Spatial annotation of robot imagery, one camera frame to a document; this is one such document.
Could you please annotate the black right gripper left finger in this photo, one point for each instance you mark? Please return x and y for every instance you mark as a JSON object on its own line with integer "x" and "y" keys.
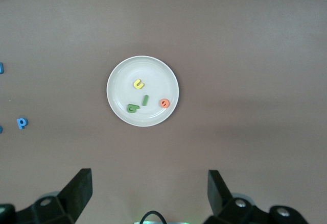
{"x": 64, "y": 208}

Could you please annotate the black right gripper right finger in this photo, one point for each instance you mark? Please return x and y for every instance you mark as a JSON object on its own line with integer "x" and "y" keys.
{"x": 237, "y": 213}

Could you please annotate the green foam letter b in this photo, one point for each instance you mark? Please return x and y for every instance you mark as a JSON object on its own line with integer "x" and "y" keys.
{"x": 132, "y": 109}

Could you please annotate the orange foam letter e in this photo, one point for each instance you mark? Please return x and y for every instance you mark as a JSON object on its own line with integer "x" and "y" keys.
{"x": 164, "y": 103}

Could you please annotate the green foam letter l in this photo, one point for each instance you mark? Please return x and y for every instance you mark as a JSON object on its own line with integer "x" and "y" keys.
{"x": 145, "y": 100}

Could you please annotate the yellow foam letter u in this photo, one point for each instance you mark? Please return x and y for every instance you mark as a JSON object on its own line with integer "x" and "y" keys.
{"x": 138, "y": 85}

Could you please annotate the blue foam letter p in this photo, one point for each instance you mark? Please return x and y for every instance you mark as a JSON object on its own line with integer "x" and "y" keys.
{"x": 22, "y": 123}

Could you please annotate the blue foam letter g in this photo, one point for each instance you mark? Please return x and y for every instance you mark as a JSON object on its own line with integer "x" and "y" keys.
{"x": 1, "y": 68}

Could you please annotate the beige brown plate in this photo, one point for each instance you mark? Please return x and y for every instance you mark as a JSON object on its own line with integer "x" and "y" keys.
{"x": 153, "y": 71}

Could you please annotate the brown table cover sheet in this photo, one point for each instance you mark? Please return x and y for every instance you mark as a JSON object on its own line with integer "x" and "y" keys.
{"x": 230, "y": 30}

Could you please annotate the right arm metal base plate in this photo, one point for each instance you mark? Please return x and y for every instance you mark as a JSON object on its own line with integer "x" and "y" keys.
{"x": 176, "y": 222}

